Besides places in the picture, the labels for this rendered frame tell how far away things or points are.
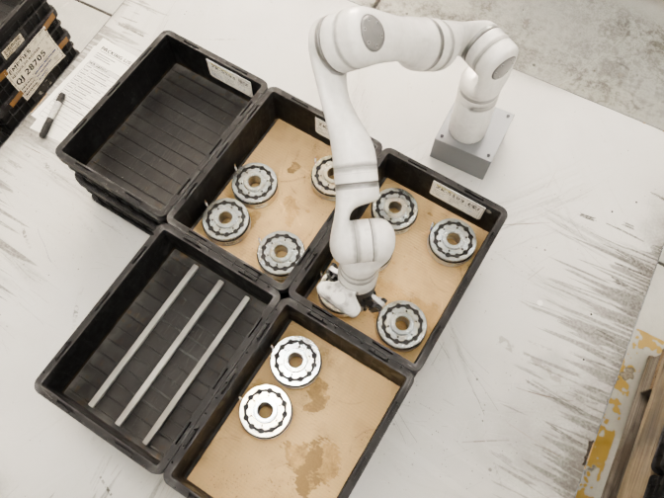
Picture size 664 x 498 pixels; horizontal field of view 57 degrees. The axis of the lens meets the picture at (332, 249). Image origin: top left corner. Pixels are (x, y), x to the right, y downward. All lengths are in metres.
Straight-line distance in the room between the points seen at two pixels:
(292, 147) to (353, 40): 0.56
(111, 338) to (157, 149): 0.45
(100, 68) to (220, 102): 0.43
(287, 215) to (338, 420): 0.46
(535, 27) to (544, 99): 1.15
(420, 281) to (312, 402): 0.34
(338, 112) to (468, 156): 0.63
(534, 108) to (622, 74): 1.16
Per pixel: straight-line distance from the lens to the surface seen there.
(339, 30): 0.97
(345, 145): 0.97
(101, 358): 1.37
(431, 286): 1.34
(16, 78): 2.33
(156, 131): 1.55
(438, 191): 1.37
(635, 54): 2.99
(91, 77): 1.86
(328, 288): 1.13
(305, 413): 1.27
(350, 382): 1.28
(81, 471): 1.48
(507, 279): 1.53
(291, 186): 1.42
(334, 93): 1.00
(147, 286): 1.38
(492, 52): 1.30
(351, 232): 0.97
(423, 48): 1.09
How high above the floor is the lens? 2.09
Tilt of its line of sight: 68 degrees down
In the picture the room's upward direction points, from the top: 1 degrees clockwise
